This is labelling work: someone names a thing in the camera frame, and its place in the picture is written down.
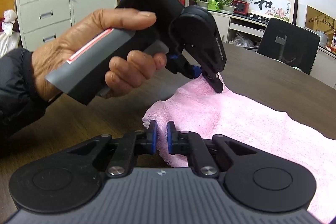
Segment pink towel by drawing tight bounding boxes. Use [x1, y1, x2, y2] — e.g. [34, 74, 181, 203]
[142, 76, 335, 223]

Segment black jacket forearm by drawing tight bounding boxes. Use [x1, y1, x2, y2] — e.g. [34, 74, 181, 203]
[1, 48, 61, 154]

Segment person left hand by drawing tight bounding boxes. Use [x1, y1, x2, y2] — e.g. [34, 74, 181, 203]
[32, 9, 166, 99]

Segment white low cabinet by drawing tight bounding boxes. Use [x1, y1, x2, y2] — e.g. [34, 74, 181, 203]
[210, 11, 335, 89]

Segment black office chair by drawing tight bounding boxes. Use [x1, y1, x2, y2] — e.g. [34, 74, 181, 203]
[257, 18, 320, 75]

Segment framed calligraphy picture with flowers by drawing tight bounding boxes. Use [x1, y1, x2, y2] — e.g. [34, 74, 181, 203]
[232, 0, 298, 24]

